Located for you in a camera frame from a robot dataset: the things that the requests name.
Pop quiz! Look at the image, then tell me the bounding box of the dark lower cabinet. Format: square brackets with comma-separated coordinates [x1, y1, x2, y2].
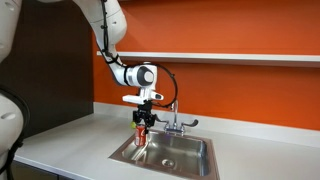
[11, 160, 73, 180]

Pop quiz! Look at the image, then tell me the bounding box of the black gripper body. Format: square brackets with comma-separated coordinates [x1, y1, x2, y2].
[132, 101, 157, 128]

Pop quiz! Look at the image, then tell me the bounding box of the black base cable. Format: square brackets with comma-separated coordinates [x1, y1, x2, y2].
[0, 83, 32, 180]

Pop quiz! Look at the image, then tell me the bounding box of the dark brown wall cabinet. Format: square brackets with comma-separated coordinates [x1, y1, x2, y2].
[0, 0, 95, 139]

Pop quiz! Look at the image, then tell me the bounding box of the red soda can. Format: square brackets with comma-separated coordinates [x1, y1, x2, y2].
[134, 124, 148, 147]

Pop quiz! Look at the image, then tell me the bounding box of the stainless steel sink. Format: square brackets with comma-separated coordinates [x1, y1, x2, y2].
[108, 128, 221, 180]

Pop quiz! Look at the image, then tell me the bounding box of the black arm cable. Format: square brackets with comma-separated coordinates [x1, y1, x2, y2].
[99, 0, 179, 109]

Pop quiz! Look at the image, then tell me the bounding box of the chrome faucet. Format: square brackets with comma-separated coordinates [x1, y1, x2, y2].
[154, 99, 200, 136]

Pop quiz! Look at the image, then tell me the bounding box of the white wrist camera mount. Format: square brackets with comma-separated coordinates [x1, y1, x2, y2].
[122, 91, 165, 105]

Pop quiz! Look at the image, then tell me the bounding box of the white wall shelf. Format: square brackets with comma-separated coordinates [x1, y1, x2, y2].
[96, 50, 320, 69]

